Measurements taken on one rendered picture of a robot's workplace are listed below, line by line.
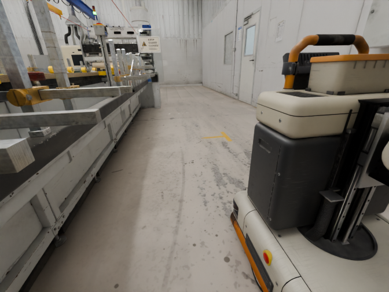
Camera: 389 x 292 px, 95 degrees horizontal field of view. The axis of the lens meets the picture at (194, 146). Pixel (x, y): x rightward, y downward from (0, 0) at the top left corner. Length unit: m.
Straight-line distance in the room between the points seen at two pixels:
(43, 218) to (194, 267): 0.80
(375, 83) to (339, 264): 0.61
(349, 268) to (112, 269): 0.99
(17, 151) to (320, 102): 0.66
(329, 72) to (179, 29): 10.71
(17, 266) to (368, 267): 1.33
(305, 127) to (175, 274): 0.86
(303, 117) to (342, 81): 0.18
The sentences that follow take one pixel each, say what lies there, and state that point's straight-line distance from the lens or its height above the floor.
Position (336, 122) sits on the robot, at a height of 0.74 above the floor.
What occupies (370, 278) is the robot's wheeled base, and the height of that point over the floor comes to 0.28.
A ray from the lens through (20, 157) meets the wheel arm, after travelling 0.28.
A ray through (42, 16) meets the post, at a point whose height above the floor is 1.10.
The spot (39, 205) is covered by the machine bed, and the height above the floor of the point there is 0.31.
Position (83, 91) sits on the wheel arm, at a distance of 0.75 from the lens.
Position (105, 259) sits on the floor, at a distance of 1.20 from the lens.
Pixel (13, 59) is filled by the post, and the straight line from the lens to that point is 0.79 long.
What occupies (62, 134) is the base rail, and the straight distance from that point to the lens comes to 0.86.
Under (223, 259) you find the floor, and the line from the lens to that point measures 1.10.
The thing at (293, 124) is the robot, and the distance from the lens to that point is 0.61.
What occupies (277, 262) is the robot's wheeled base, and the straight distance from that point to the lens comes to 0.81.
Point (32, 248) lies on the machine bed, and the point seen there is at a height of 0.17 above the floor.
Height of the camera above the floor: 0.90
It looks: 23 degrees down
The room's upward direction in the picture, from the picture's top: 2 degrees counter-clockwise
